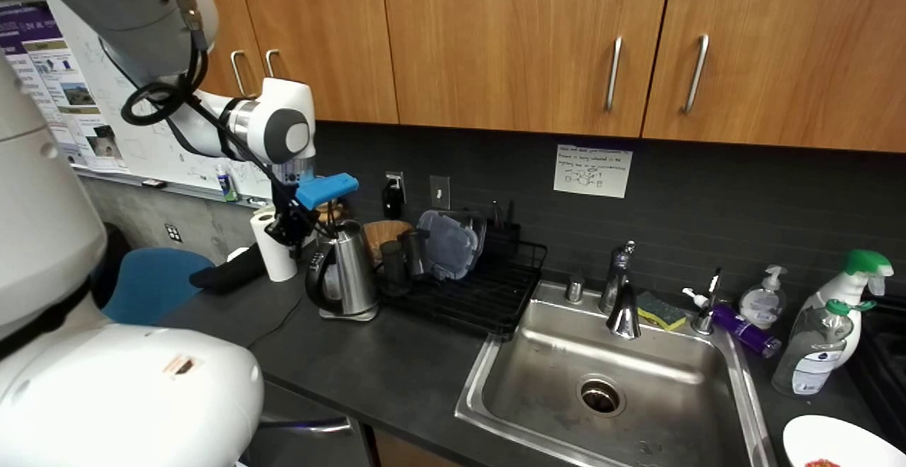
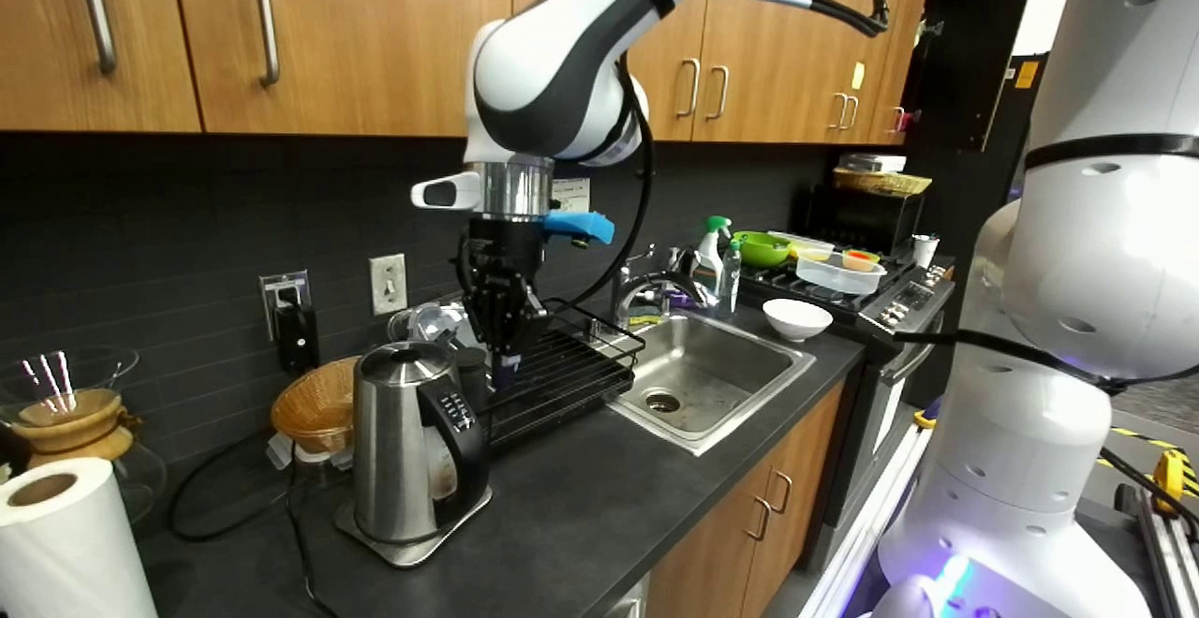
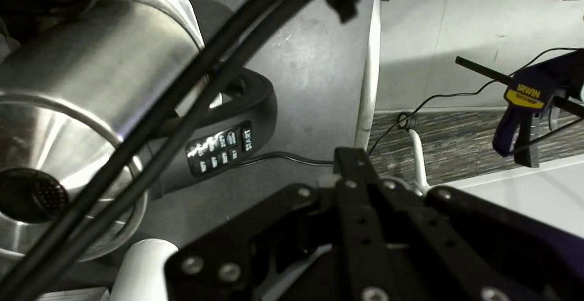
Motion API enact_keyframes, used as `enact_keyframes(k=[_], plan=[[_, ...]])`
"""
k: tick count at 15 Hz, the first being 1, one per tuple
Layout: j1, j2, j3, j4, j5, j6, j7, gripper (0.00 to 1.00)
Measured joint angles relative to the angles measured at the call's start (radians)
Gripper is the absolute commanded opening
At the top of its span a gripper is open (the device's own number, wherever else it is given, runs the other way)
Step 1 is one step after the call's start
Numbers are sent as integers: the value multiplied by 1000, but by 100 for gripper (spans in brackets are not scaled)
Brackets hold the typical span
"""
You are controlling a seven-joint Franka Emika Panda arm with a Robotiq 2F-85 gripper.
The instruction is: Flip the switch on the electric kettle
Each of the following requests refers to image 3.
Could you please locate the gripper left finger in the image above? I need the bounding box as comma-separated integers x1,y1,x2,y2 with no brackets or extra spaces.
163,147,403,301

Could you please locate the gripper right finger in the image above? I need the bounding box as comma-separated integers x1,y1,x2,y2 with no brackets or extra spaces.
373,177,584,301

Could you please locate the stainless steel electric kettle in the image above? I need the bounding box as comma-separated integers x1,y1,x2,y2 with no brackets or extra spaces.
0,0,280,265

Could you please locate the blue and yellow bar clamp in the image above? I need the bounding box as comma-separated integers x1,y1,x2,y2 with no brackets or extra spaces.
455,48,584,168

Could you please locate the thin black cable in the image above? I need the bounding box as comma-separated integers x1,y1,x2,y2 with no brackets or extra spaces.
235,47,584,167

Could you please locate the white cable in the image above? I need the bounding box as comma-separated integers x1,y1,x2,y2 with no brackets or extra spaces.
396,112,432,197

